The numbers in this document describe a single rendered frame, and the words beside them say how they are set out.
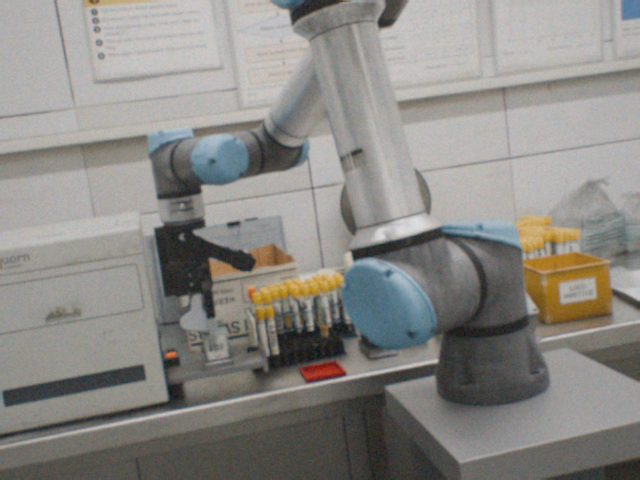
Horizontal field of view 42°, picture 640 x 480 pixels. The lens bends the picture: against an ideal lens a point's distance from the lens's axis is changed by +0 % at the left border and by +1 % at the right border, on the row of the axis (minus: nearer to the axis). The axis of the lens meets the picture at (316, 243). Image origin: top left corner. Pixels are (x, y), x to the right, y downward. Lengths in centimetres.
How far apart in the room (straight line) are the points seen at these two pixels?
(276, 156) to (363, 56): 38
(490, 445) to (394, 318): 18
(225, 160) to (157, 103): 75
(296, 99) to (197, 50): 76
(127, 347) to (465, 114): 112
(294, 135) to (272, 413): 45
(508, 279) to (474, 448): 23
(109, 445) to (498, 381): 63
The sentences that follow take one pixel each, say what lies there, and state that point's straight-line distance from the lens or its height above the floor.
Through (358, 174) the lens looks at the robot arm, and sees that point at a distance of 98.
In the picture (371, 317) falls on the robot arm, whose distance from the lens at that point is 98.
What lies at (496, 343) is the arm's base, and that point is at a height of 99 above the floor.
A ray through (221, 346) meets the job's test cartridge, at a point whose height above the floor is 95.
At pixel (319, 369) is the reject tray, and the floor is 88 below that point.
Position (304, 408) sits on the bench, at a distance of 139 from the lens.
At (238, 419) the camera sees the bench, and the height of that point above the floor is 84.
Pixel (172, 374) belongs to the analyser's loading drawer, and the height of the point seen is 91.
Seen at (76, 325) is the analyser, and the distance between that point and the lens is 136.
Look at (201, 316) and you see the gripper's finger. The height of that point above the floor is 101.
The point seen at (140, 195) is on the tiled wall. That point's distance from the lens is 197.
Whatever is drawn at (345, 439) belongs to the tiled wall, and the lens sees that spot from 217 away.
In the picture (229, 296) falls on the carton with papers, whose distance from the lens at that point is 166.
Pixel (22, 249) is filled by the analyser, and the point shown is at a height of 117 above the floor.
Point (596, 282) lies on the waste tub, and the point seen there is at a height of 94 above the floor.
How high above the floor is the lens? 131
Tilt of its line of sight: 9 degrees down
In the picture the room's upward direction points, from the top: 8 degrees counter-clockwise
